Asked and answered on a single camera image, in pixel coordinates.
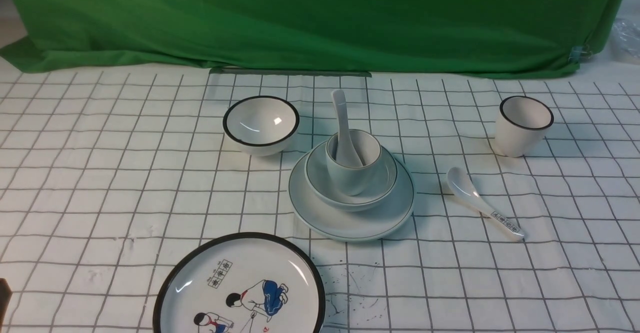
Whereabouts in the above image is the white bowl black rim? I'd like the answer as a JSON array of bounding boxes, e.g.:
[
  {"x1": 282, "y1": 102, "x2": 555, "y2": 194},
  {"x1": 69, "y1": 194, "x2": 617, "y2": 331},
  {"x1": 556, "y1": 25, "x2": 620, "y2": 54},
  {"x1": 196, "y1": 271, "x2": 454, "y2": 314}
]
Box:
[{"x1": 222, "y1": 95, "x2": 301, "y2": 156}]

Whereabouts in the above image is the green backdrop cloth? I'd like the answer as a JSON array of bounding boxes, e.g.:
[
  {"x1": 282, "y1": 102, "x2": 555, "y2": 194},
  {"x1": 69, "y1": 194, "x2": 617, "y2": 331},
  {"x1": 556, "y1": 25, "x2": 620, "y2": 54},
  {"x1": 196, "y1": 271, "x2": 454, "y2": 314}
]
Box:
[{"x1": 1, "y1": 0, "x2": 622, "y2": 79}]

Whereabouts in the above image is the blue binder clip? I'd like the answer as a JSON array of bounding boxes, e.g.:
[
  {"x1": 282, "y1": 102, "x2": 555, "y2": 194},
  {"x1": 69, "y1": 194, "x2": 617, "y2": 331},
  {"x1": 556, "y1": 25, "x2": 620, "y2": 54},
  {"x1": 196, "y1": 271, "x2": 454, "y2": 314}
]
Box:
[{"x1": 567, "y1": 44, "x2": 594, "y2": 64}]

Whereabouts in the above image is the black-rimmed cartoon plate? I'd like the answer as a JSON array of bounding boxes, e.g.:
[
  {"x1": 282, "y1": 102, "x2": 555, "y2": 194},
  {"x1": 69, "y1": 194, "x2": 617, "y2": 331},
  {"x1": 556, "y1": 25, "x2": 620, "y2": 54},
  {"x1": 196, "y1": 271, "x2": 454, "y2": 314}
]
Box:
[{"x1": 151, "y1": 232, "x2": 326, "y2": 333}]

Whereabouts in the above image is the pale green ceramic plate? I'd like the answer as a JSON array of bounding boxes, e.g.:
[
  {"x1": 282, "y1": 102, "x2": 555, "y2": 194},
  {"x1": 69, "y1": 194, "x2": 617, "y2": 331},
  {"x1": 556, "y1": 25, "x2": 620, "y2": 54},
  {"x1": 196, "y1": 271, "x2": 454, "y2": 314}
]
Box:
[{"x1": 288, "y1": 149, "x2": 417, "y2": 242}]

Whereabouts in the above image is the pale green ceramic cup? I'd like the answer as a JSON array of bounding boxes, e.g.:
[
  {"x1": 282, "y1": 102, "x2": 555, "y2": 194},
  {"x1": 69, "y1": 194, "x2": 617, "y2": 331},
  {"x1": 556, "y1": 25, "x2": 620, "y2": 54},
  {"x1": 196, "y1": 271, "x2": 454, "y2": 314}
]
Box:
[{"x1": 326, "y1": 129, "x2": 384, "y2": 196}]

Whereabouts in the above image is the white spoon with label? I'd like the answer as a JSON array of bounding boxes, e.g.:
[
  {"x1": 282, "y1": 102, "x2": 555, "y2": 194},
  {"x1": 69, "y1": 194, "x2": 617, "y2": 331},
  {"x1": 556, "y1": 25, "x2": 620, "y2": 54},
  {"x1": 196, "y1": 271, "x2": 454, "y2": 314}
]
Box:
[{"x1": 446, "y1": 167, "x2": 525, "y2": 241}]

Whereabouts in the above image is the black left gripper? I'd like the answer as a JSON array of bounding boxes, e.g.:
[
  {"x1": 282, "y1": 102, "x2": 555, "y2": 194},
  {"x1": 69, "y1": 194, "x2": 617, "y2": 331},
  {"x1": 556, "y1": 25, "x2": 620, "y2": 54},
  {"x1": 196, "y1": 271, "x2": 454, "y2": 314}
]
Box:
[{"x1": 0, "y1": 278, "x2": 13, "y2": 324}]

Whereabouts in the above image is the plain white ceramic spoon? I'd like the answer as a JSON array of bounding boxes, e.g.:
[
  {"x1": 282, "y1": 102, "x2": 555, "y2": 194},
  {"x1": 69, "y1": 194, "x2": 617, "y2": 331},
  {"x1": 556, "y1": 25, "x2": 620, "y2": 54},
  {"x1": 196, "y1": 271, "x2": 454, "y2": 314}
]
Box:
[{"x1": 331, "y1": 89, "x2": 364, "y2": 168}]

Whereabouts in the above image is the white grid tablecloth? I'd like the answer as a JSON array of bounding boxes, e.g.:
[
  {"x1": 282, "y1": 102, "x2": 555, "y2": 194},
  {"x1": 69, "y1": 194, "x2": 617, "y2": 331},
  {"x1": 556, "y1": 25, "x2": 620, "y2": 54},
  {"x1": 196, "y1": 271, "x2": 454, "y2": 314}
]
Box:
[{"x1": 0, "y1": 66, "x2": 639, "y2": 333}]

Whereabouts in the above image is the clear plastic wrap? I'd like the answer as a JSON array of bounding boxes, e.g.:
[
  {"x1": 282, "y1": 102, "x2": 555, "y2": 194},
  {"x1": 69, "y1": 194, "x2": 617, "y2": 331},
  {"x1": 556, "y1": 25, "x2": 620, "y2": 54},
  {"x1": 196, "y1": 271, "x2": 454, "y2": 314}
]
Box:
[{"x1": 610, "y1": 17, "x2": 640, "y2": 65}]

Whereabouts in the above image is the white cup black rim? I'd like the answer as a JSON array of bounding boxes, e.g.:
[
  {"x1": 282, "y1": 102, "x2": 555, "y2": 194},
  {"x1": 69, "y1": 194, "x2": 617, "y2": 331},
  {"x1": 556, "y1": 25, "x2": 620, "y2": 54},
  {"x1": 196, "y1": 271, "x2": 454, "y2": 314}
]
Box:
[{"x1": 494, "y1": 95, "x2": 554, "y2": 158}]

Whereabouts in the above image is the pale green ceramic bowl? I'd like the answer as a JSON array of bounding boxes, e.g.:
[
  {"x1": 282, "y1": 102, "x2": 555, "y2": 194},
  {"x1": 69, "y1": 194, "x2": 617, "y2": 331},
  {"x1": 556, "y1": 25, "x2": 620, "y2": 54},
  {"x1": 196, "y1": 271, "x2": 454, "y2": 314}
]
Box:
[{"x1": 305, "y1": 141, "x2": 398, "y2": 212}]

